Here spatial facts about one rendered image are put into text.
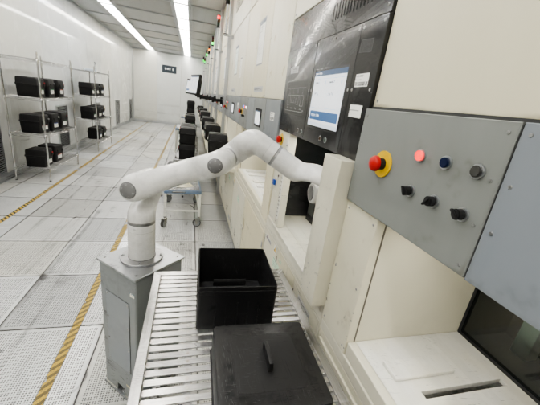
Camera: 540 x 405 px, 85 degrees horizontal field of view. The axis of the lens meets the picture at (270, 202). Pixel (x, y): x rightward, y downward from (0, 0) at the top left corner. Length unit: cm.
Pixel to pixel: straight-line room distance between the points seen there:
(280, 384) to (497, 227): 61
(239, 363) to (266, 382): 9
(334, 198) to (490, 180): 47
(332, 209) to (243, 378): 54
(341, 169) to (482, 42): 44
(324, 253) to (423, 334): 44
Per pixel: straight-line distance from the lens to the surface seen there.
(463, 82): 72
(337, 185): 93
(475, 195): 63
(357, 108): 98
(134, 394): 100
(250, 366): 91
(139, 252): 149
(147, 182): 131
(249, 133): 118
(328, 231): 98
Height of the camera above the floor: 154
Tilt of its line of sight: 19 degrees down
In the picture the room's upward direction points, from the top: 8 degrees clockwise
